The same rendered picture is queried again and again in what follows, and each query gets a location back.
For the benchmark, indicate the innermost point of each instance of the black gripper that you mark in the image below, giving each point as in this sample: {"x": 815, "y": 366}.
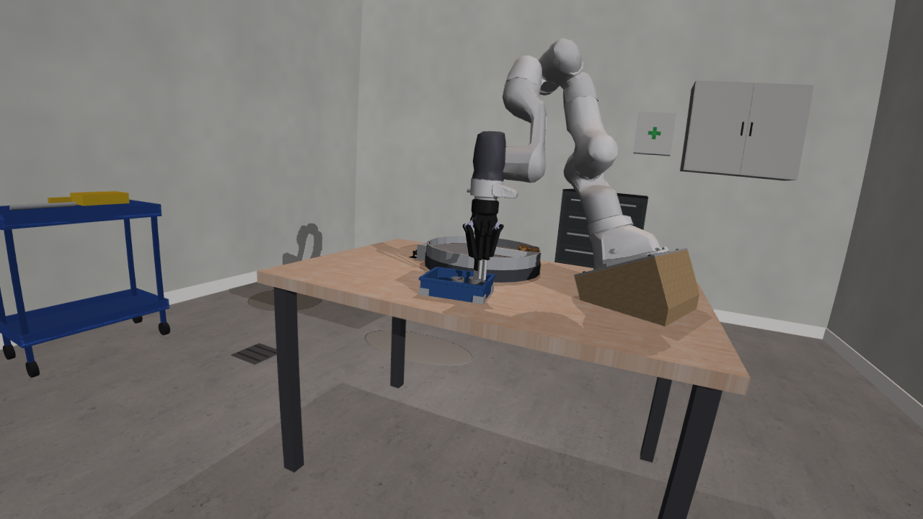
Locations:
{"x": 486, "y": 230}

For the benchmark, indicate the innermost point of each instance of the blue plastic crate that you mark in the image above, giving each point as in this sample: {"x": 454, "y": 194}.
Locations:
{"x": 437, "y": 283}

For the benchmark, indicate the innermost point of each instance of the grey round turning table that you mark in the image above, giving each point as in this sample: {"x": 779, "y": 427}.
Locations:
{"x": 508, "y": 263}

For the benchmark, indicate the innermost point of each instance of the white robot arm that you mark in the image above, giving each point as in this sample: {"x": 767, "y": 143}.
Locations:
{"x": 613, "y": 237}

